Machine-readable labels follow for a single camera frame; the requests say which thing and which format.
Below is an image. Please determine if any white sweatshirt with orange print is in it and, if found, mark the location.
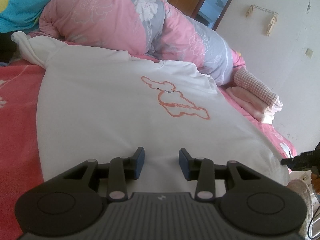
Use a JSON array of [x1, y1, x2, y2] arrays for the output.
[[11, 32, 290, 192]]

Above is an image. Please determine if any pink folded cloth stack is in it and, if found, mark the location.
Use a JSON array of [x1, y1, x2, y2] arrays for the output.
[[226, 87, 283, 125]]

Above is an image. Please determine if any pink checkered folded towel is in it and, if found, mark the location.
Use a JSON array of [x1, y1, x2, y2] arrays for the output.
[[234, 68, 283, 109]]

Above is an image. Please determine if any red floral bed sheet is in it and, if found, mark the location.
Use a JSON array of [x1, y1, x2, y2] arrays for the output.
[[1, 61, 44, 239]]

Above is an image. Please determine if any pink grey floral quilt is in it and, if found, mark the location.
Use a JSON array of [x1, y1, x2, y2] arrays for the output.
[[39, 0, 245, 86]]

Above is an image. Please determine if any blue patterned blanket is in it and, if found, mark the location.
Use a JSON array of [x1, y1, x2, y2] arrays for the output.
[[1, 0, 50, 33]]

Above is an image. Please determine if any wall switch plate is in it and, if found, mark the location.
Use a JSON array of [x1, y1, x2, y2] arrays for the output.
[[305, 48, 313, 58]]

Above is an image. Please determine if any wall hook rack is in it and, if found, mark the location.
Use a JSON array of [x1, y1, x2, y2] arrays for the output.
[[244, 4, 279, 36]]

